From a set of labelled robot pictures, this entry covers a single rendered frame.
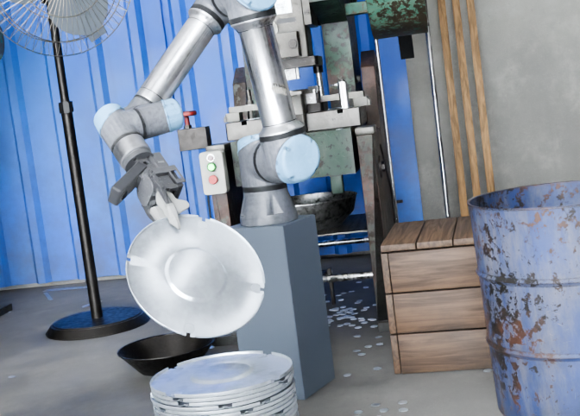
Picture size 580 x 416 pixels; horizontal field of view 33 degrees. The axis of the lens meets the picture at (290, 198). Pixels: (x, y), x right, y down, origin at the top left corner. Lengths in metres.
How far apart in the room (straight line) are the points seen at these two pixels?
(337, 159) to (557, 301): 1.21
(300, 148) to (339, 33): 1.20
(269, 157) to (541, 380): 0.82
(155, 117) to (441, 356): 0.99
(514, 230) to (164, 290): 0.73
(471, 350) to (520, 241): 0.60
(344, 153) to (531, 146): 1.57
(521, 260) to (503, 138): 2.42
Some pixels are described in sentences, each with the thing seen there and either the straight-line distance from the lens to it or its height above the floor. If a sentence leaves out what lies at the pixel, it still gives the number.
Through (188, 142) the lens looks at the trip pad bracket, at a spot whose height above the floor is 0.66.
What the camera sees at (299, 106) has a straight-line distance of 3.15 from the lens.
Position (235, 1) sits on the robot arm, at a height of 1.00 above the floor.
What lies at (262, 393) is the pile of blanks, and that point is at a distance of 1.89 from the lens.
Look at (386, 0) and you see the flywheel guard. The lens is 3.05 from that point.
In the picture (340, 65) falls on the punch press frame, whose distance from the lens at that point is 3.49.
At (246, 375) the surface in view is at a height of 0.23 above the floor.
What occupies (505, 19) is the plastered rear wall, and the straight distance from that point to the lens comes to 4.48.
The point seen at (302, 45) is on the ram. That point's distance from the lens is 3.25.
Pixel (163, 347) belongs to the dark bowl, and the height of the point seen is 0.04.
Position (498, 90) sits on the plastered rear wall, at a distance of 4.47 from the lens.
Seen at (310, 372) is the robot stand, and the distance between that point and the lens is 2.54.
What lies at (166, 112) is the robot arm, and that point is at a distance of 2.22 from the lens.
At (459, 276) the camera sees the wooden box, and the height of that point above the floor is 0.25.
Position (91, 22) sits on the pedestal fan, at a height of 1.12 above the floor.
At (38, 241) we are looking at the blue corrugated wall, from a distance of 4.83.
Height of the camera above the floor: 0.76
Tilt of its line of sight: 6 degrees down
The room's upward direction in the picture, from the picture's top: 7 degrees counter-clockwise
